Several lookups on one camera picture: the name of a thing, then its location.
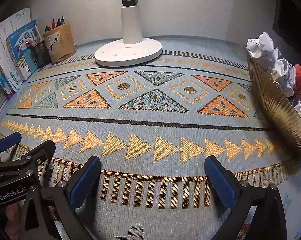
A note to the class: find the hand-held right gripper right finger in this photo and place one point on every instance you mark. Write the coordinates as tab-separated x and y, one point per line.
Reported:
220	182

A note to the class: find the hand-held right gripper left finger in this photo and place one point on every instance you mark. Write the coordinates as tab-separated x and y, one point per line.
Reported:
85	180

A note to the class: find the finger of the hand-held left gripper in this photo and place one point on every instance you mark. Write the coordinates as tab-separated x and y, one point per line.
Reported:
9	141
46	150

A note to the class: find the amber ribbed glass bowl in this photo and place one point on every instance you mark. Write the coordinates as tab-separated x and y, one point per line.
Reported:
273	110

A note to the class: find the lined paper ball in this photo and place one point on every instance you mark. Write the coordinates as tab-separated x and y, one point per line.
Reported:
285	77

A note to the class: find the person's left hand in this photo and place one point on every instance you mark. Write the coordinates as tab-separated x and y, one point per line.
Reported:
13	216

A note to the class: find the small light blue booklet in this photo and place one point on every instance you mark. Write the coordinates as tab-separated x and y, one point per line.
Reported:
30	66

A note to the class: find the patterned woven table mat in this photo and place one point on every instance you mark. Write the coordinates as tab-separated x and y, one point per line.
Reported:
153	120

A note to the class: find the black mesh pen holder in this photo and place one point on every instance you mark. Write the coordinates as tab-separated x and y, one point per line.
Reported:
41	55

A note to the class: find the blue workbook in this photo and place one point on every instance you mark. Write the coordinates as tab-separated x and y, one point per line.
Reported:
18	45

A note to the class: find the bunch of red pencils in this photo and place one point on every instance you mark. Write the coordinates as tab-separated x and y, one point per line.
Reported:
31	43

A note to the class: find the bamboo pen holder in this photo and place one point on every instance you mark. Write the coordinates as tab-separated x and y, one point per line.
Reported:
60	45

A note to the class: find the beige wooden stick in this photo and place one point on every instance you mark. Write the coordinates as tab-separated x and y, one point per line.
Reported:
38	33

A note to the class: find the stack of books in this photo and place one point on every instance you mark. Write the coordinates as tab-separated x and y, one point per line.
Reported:
8	27

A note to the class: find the bunch of pens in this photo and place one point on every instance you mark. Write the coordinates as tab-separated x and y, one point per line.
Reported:
53	23

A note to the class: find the white desk lamp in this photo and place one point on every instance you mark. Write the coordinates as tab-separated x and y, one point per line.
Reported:
130	52

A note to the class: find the dark monitor screen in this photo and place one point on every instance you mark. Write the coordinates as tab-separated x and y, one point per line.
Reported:
293	12

